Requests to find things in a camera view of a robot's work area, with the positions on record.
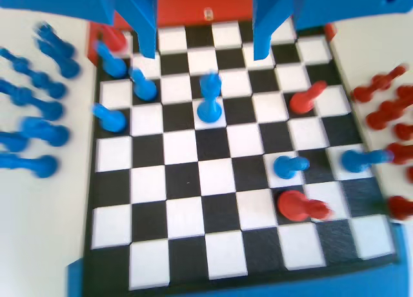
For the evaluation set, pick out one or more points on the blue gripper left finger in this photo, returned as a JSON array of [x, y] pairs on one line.
[[149, 22]]

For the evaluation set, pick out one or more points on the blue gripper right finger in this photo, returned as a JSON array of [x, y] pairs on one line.
[[262, 26]]

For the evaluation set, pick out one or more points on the blue chess queen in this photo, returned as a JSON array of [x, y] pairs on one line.
[[209, 108]]

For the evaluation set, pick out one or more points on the red chess queen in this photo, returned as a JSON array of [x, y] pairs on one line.
[[114, 35]]

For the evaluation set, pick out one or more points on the blue chess pawn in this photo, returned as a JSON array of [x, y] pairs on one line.
[[113, 120], [53, 87], [115, 67], [285, 167], [355, 161], [145, 88]]

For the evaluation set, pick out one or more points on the blue chess piece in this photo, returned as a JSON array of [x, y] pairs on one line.
[[69, 67], [61, 46]]

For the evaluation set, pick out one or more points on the blue chess bishop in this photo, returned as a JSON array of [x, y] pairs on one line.
[[48, 108]]

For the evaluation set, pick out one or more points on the blue chess king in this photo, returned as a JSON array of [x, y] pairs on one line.
[[42, 166]]

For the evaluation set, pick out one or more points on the blue chess rook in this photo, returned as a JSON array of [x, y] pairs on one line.
[[13, 142]]

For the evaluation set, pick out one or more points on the red chess king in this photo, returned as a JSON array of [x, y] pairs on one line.
[[295, 206]]

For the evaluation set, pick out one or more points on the black and white chessboard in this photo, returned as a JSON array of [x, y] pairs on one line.
[[213, 180]]

